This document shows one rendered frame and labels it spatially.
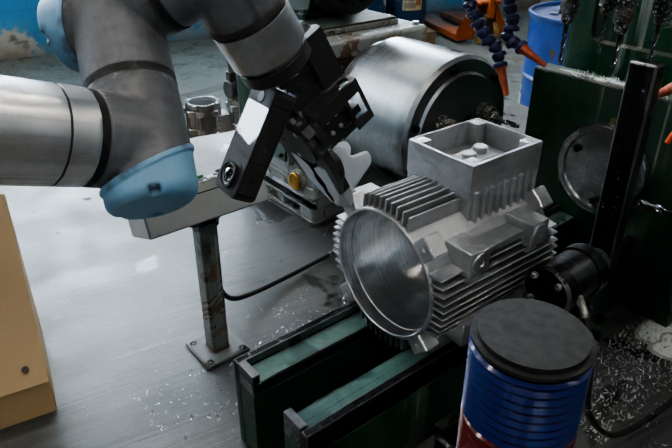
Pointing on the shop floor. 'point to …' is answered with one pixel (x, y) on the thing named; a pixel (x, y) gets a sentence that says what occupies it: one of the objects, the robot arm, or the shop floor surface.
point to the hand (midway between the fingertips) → (339, 202)
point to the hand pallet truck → (476, 8)
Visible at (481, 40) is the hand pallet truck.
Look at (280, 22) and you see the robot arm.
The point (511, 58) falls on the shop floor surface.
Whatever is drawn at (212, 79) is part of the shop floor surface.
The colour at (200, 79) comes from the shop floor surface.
